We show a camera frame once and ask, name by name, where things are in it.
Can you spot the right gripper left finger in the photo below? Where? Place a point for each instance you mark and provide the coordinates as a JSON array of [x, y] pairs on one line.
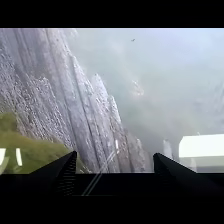
[[61, 170]]

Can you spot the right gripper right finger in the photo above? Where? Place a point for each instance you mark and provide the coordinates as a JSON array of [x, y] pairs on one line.
[[171, 173]]

